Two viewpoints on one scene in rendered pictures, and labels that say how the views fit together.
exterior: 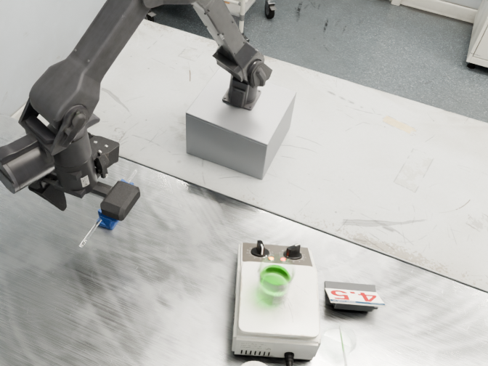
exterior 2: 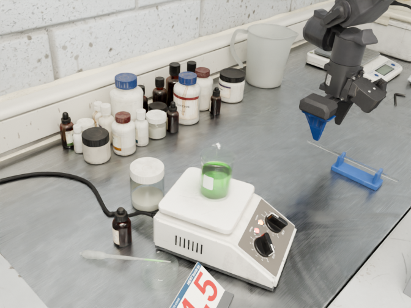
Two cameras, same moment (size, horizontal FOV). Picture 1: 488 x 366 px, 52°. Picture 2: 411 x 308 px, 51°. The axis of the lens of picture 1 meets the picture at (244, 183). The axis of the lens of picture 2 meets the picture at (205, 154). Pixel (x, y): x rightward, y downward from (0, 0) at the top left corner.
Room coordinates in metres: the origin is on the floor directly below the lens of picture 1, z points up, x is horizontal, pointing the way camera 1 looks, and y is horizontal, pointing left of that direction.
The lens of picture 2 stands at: (0.57, -0.56, 1.41)
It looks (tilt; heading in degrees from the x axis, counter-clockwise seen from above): 34 degrees down; 113
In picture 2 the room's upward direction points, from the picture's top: 4 degrees clockwise
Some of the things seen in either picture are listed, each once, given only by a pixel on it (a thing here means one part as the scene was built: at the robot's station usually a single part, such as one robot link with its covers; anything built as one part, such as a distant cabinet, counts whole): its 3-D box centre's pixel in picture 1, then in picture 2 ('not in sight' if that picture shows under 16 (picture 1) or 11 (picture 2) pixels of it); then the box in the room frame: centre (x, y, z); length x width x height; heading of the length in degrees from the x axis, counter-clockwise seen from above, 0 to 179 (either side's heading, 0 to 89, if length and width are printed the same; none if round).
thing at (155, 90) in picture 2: not in sight; (159, 95); (0.09, 0.27, 0.94); 0.04 x 0.04 x 0.09
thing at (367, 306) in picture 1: (354, 293); (202, 302); (0.44, -0.21, 0.92); 0.09 x 0.06 x 0.04; 92
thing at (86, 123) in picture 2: not in sight; (86, 130); (0.02, 0.07, 0.92); 0.04 x 0.04 x 0.04
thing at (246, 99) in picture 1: (243, 86); not in sight; (0.81, 0.02, 1.04); 0.07 x 0.07 x 0.06; 74
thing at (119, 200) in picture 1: (76, 172); (340, 80); (0.50, 0.26, 1.08); 0.19 x 0.06 x 0.08; 74
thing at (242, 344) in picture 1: (275, 296); (221, 223); (0.40, -0.07, 0.94); 0.22 x 0.13 x 0.08; 2
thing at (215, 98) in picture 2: not in sight; (215, 99); (0.21, 0.33, 0.94); 0.03 x 0.03 x 0.07
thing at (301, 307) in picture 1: (279, 298); (208, 197); (0.38, -0.07, 0.98); 0.12 x 0.12 x 0.01; 2
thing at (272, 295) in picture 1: (272, 281); (216, 172); (0.38, -0.06, 1.02); 0.06 x 0.05 x 0.08; 113
